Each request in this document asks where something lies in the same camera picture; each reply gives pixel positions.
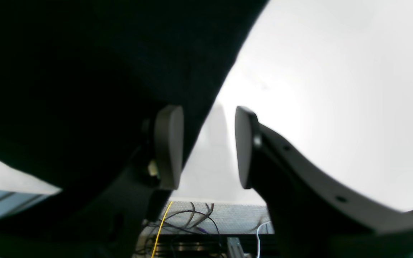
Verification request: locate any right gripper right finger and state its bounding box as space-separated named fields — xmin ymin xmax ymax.
xmin=235 ymin=106 xmax=413 ymax=258

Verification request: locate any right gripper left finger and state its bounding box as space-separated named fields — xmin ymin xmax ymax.
xmin=113 ymin=105 xmax=185 ymax=258

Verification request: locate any black T-shirt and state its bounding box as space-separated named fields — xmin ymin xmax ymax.
xmin=0 ymin=0 xmax=267 ymax=258

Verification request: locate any yellow floor cable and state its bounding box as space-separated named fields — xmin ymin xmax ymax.
xmin=151 ymin=201 xmax=173 ymax=258

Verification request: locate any white floor cable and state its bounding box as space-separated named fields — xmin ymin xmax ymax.
xmin=256 ymin=221 xmax=272 ymax=258

